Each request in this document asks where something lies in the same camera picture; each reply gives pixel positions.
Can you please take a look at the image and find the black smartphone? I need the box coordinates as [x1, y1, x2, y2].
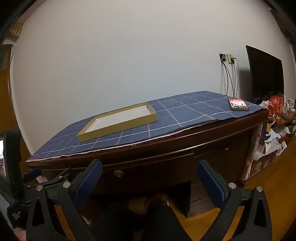
[228, 98, 250, 112]

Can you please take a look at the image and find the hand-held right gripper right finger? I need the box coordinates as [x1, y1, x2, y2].
[196, 159, 273, 241]

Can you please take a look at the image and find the person's leg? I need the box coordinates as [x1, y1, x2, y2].
[91, 202, 151, 241]
[148, 199, 192, 241]

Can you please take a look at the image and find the dark wooden desk drawer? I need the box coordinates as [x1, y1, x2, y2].
[43, 152, 195, 197]

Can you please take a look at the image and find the black monitor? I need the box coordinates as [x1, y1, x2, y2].
[245, 45, 284, 103]

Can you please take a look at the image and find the person's right leg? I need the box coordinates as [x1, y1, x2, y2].
[148, 199, 192, 241]

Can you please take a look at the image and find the blue plaid tablecloth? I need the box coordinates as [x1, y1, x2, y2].
[30, 91, 269, 163]

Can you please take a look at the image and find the gold cardboard tray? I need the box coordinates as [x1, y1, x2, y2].
[77, 102, 158, 143]

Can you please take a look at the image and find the person's left leg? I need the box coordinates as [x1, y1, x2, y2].
[91, 202, 151, 241]

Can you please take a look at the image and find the red plastic bag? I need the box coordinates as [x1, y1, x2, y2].
[268, 95, 284, 114]

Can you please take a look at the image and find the cluttered low shelf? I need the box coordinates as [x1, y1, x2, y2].
[250, 102, 296, 176]

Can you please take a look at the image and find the pink floral cloth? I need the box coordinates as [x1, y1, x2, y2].
[242, 123, 266, 181]

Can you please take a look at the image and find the beige fringed valance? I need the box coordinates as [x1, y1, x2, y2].
[9, 22, 23, 42]

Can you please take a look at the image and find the dark wooden desk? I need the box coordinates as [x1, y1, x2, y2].
[25, 109, 270, 218]

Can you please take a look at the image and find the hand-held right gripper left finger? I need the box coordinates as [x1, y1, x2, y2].
[26, 159, 103, 241]

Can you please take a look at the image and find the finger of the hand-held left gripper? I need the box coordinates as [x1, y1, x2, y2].
[44, 167, 71, 186]
[22, 168, 42, 186]

